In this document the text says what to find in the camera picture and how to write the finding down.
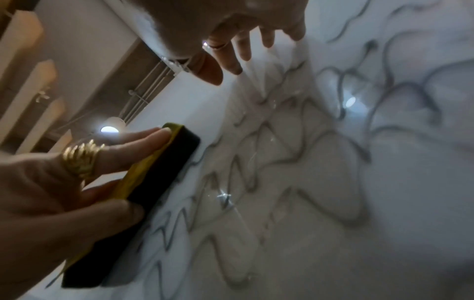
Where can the person's left hand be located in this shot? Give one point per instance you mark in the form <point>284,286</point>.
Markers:
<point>48,211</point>

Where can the white cylinder pendant lamp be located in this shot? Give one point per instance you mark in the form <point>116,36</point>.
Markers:
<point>111,126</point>

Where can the white ceiling pipe bundle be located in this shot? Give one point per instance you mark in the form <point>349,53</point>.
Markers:
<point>146,85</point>

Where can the large scribbled whiteboard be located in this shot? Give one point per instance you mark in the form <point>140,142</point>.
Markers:
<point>314,175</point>

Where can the yellow and black whiteboard eraser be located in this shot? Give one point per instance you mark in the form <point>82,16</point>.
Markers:
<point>148,190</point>

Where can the person's right hand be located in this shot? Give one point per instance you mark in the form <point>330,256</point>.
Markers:
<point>229,26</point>

